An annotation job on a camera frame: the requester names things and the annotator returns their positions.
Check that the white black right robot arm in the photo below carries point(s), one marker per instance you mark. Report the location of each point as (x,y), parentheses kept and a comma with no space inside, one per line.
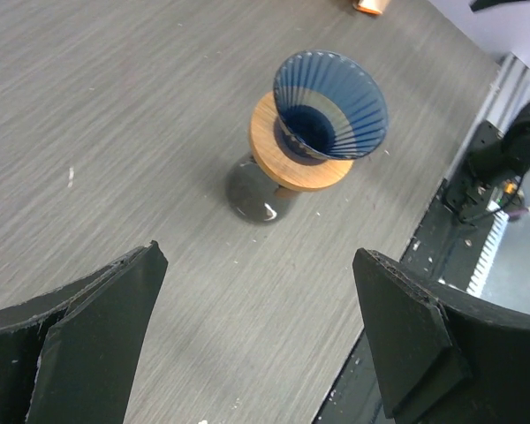
(488,179)

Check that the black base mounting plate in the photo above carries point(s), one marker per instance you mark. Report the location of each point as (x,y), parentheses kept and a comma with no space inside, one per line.
(441,249)

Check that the glass coffee carafe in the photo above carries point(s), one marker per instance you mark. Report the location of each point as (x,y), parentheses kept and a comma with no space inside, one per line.
(254,196)

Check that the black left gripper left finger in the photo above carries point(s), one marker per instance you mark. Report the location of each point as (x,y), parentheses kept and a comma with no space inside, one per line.
(70,355)

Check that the wooden ring dripper holder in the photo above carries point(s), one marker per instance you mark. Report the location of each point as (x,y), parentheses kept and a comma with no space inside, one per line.
(282,165)

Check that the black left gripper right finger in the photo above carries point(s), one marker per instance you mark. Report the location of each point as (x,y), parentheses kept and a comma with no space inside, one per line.
(440,354)

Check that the white slotted cable duct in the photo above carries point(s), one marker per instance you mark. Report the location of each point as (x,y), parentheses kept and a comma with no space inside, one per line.
(488,254)

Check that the blue ribbed glass dripper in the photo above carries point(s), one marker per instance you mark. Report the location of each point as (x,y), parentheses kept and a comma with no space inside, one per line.
(328,106)

